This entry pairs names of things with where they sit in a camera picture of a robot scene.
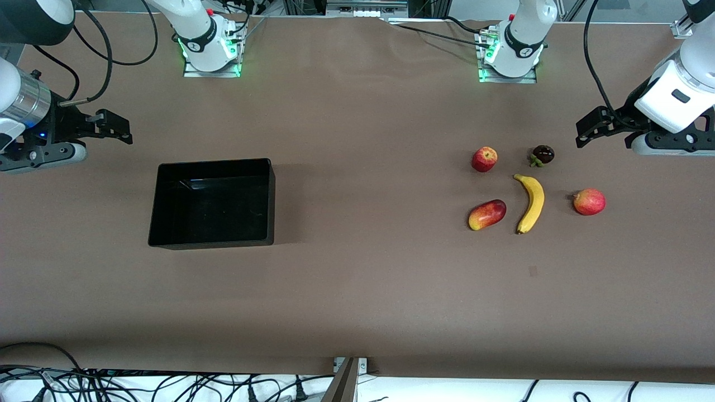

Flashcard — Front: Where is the black plastic box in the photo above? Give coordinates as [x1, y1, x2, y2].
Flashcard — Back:
[148, 158, 276, 250]

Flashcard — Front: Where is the yellow banana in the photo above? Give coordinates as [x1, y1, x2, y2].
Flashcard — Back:
[513, 174, 545, 235]

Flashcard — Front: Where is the brown table cover sheet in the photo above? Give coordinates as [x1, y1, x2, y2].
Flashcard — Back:
[0, 11, 715, 386]

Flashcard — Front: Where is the red yellow mango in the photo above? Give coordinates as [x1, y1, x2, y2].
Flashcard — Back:
[468, 199, 507, 231]

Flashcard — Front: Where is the dark purple mangosteen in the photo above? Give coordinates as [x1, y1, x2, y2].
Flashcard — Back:
[530, 145, 556, 168]

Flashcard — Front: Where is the red yellow apple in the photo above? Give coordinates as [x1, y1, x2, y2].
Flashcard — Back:
[472, 146, 498, 173]

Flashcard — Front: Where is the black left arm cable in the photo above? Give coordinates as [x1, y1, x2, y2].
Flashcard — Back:
[583, 0, 635, 129]

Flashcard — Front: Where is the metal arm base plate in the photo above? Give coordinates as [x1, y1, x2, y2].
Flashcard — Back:
[476, 25, 538, 84]
[183, 17, 244, 78]

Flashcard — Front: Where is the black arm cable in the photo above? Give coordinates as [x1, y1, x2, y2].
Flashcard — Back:
[583, 0, 635, 129]
[32, 0, 159, 108]

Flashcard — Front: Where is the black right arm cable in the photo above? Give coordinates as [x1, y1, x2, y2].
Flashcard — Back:
[32, 0, 159, 108]

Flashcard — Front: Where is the silver metal bracket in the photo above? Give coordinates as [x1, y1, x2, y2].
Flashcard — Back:
[333, 357, 368, 374]

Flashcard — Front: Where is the grey aluminium beam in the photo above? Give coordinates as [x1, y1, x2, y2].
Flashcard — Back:
[321, 357, 359, 402]

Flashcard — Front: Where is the black cable on table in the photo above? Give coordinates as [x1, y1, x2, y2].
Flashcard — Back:
[398, 23, 492, 49]

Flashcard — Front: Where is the long black cable loop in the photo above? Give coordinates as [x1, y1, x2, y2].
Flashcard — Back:
[0, 342, 84, 374]

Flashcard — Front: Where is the red round fruit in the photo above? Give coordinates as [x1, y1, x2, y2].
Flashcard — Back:
[572, 188, 607, 216]

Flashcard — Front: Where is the grey metal device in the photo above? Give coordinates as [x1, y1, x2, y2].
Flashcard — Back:
[326, 0, 409, 18]

